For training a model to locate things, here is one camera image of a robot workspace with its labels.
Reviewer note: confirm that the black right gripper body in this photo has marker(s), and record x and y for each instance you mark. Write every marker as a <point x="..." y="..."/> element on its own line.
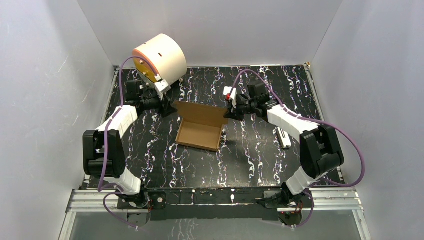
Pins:
<point x="243" y="108"/>

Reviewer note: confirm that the left aluminium table edge rail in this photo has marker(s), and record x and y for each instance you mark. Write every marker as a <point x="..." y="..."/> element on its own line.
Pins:
<point x="98" y="84"/>

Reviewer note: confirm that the aluminium front frame rail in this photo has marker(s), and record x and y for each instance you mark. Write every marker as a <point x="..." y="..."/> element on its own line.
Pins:
<point x="219" y="203"/>

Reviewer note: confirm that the brown cardboard box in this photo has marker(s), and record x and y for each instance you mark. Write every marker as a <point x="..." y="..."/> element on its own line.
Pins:
<point x="201" y="125"/>

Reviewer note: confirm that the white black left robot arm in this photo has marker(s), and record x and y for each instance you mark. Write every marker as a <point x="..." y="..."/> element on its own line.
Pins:
<point x="104" y="157"/>

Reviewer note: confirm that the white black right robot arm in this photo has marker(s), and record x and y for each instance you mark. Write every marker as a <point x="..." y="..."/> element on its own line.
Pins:
<point x="320" y="151"/>

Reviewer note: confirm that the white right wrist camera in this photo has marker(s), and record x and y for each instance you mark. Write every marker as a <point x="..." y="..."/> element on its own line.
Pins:
<point x="230" y="95"/>

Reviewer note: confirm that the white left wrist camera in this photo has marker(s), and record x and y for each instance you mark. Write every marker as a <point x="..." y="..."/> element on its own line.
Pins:
<point x="161" y="86"/>

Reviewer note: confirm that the aluminium table edge rail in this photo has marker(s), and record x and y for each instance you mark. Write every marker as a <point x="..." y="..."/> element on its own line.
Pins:
<point x="98" y="84"/>
<point x="335" y="175"/>

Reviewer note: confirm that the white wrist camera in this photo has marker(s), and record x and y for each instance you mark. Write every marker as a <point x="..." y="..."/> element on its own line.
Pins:
<point x="230" y="95"/>
<point x="161" y="86"/>

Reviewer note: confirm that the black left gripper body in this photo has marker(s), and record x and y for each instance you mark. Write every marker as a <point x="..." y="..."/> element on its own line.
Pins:
<point x="166" y="104"/>

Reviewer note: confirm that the small white plastic part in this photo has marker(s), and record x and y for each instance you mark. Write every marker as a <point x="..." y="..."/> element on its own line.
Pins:
<point x="284" y="138"/>

